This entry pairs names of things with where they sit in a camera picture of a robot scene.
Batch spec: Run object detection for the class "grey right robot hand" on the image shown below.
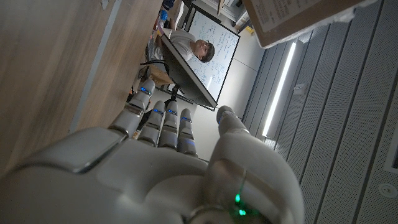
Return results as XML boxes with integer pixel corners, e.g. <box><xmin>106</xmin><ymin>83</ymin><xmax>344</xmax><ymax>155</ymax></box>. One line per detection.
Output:
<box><xmin>0</xmin><ymin>78</ymin><xmax>305</xmax><ymax>224</ymax></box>

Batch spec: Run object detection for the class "black computer monitor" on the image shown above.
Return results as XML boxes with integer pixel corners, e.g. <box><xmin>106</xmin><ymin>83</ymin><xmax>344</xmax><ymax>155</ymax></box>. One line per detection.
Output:
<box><xmin>160</xmin><ymin>34</ymin><xmax>218</xmax><ymax>109</ymax></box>

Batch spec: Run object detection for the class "seated person in grey shirt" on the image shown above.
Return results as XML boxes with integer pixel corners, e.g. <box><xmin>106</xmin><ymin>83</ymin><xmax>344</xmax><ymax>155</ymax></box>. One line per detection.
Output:
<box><xmin>154</xmin><ymin>27</ymin><xmax>216</xmax><ymax>63</ymax></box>

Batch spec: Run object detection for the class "whiteboard with writing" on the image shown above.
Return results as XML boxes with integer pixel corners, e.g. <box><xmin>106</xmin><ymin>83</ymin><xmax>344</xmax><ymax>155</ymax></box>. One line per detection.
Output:
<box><xmin>183</xmin><ymin>7</ymin><xmax>241</xmax><ymax>110</ymax></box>

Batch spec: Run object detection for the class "long ceiling light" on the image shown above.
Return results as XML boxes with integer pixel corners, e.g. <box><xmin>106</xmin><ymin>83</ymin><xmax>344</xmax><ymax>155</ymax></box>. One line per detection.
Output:
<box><xmin>262</xmin><ymin>42</ymin><xmax>297</xmax><ymax>138</ymax></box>

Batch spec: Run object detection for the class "open cardboard box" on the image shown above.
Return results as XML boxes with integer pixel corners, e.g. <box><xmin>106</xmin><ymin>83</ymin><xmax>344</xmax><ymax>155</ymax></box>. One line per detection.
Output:
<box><xmin>242</xmin><ymin>0</ymin><xmax>379</xmax><ymax>49</ymax></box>

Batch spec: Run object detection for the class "round ceiling fixture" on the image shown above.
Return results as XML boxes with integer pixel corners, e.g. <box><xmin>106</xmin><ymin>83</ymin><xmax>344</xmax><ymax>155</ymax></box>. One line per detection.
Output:
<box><xmin>377</xmin><ymin>182</ymin><xmax>398</xmax><ymax>199</ymax></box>

